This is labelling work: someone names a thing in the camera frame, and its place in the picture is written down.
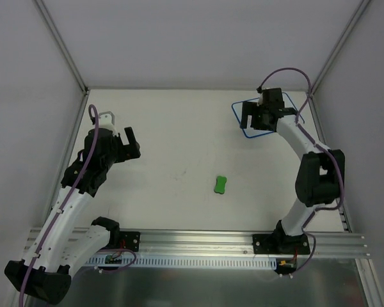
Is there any green bone-shaped eraser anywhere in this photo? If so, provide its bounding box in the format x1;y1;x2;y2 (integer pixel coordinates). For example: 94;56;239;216
214;175;227;194

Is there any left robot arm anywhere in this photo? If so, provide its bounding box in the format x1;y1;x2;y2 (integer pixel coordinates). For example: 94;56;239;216
4;126;141;306

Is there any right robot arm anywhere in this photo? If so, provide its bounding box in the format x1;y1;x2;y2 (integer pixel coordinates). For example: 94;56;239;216
239;88;345;255

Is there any left small circuit board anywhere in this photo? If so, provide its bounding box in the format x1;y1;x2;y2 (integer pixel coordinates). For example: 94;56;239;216
104;255;122;265

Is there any small circuit board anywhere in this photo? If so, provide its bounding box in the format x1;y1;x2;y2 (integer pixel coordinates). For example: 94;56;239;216
278;259;297;269
104;255;122;265

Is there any right small circuit board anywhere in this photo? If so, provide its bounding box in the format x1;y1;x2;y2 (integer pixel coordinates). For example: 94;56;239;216
278;259;297;269

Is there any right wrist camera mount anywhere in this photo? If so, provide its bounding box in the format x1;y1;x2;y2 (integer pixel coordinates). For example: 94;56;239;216
257;86;269;105

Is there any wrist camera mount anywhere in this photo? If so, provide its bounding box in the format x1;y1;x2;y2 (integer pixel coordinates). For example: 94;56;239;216
98;111;118;136
257;86;269;105

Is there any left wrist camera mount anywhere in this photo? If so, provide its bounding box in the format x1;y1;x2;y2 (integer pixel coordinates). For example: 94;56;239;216
98;111;118;136

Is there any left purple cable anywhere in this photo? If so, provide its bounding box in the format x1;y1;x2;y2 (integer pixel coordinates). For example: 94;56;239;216
18;104;137;307

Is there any purple cable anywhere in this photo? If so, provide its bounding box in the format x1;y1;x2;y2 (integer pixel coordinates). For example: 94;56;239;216
18;104;137;307
256;67;346;278

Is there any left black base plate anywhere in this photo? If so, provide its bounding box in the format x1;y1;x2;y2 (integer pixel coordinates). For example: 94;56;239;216
118;231;141;252

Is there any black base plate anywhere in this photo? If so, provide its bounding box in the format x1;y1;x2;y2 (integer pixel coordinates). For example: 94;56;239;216
118;231;141;252
252;233;310;255

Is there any white slotted cable duct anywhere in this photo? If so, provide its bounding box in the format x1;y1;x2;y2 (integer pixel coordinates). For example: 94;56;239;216
84;255;277;271

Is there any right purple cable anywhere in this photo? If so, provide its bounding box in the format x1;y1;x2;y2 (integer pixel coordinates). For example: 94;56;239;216
256;67;346;278

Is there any left aluminium frame post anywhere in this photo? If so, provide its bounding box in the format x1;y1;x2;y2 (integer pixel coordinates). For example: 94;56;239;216
33;0;88;94

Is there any aluminium frame post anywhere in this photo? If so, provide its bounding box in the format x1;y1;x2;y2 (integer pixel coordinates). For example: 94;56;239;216
310;0;372;96
33;0;88;94

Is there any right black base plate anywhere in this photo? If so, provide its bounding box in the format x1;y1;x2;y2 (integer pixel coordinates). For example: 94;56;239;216
252;233;310;255

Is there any right aluminium frame post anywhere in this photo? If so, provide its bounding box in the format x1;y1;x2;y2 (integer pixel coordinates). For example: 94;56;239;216
310;0;372;96

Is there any aluminium mounting rail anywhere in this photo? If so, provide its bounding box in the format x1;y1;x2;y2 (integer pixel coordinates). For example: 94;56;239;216
121;228;372;259

